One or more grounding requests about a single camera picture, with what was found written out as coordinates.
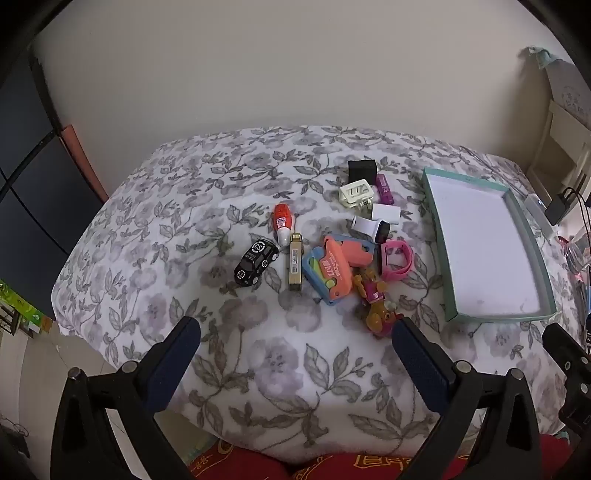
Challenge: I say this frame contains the pink watch band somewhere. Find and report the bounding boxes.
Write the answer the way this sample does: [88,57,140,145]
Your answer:
[379,239,414,283]

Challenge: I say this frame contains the green box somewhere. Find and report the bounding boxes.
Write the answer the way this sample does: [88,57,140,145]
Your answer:
[0,279,55,337]

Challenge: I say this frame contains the clear pouch with pens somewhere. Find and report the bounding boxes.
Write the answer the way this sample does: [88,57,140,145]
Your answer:
[558,231,591,333]

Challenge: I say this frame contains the black charger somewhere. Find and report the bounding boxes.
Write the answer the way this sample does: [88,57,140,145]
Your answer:
[545,187,583,225]

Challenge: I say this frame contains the teal-edged white box tray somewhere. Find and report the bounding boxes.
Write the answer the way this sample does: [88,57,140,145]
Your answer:
[422,167,557,324]

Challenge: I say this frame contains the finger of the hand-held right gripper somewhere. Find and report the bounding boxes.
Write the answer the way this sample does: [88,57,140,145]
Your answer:
[542,322,591,437]

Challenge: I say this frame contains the white charger cube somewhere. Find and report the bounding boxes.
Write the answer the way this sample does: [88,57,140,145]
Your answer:
[355,202,403,228]

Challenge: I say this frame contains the purple lighter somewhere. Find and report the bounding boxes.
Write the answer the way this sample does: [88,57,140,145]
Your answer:
[375,173,394,206]

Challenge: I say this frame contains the cream shelf unit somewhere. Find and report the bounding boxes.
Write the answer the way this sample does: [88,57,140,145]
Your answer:
[526,99,591,222]

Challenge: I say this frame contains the orange white small bottle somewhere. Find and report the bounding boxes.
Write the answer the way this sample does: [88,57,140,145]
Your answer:
[273,204,296,245]

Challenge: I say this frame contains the cream plug adapter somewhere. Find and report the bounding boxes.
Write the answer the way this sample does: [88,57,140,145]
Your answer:
[338,181,375,208]

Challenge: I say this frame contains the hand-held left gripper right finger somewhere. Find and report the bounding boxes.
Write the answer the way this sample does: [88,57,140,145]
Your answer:
[392,318,543,480]

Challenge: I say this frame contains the blue toy magazine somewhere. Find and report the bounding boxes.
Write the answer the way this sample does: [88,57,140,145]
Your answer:
[301,246,357,306]

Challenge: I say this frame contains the gold metal rectangular module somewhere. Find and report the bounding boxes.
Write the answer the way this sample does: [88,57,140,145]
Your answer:
[288,232,304,291]

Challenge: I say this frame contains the pink yellow toy dog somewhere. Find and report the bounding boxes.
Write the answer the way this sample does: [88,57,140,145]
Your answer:
[353,270,404,337]

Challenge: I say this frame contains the black toy car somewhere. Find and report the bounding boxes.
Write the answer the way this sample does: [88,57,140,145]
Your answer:
[233,239,280,287]

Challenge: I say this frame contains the red printed cloth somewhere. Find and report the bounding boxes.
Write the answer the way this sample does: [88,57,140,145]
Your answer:
[182,434,573,480]

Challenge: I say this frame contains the dark cabinet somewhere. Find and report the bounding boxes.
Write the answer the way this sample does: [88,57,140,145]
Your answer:
[0,51,105,319]

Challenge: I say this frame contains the orange board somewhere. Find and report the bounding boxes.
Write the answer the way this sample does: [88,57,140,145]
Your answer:
[60,124,110,201]

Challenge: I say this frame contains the orange toy gun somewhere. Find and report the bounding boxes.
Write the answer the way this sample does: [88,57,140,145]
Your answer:
[322,233,376,269]

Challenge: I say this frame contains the white gift bag teal handle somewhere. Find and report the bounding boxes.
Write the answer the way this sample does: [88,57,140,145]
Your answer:
[526,45,591,121]

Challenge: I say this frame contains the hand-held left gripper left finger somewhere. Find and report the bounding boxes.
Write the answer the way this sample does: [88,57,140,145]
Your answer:
[51,316,201,480]

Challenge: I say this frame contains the floral blanket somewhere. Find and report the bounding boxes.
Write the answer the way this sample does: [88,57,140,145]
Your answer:
[52,126,591,467]

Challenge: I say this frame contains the white power strip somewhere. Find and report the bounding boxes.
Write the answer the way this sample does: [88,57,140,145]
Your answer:
[524,194,555,227]

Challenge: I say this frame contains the black cube box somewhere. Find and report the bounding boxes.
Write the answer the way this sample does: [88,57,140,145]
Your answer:
[348,159,377,184]

